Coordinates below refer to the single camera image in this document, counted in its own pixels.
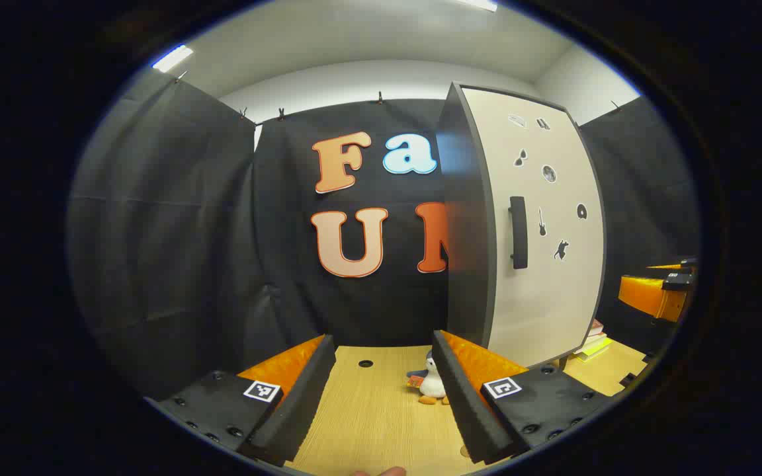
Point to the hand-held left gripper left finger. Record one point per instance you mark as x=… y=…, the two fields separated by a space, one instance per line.
x=301 y=403

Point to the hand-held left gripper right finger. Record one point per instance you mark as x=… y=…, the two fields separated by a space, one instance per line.
x=464 y=403

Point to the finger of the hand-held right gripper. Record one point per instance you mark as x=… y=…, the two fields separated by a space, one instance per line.
x=682 y=265
x=649 y=297

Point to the beige cabinet door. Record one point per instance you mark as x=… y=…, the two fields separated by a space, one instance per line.
x=553 y=297

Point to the penguin plush toy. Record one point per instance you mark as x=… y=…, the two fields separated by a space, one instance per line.
x=431 y=383

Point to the brown cover book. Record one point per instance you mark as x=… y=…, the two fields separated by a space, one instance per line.
x=597 y=326

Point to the yellow book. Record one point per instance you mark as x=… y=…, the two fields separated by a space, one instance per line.
x=594 y=349

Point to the black backdrop cloth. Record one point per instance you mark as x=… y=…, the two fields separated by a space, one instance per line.
x=189 y=251

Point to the long ceiling light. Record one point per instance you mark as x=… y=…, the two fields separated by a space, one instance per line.
x=480 y=4
x=172 y=58

